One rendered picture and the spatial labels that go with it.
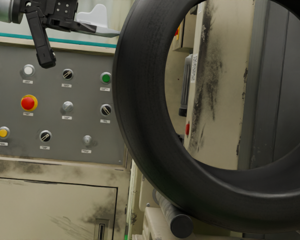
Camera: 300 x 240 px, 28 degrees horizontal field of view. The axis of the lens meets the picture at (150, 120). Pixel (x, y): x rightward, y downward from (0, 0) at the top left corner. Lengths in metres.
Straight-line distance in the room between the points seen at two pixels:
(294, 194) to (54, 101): 0.97
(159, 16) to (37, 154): 0.92
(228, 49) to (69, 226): 0.75
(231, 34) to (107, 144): 0.59
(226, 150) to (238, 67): 0.21
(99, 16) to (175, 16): 0.17
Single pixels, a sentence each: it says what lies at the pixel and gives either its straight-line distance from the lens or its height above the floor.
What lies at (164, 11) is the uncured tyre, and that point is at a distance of 1.09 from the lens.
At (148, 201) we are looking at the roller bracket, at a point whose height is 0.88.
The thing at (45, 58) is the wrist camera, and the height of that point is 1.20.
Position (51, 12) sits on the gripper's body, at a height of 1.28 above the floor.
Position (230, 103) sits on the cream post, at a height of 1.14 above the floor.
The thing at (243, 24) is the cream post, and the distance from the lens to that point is 1.53.
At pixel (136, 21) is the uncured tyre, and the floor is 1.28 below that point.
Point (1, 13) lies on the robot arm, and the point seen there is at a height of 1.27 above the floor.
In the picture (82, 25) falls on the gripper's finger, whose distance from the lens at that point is 1.17.
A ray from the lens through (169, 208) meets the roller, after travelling 1.24.
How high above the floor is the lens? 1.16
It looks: 3 degrees down
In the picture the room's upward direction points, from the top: 6 degrees clockwise
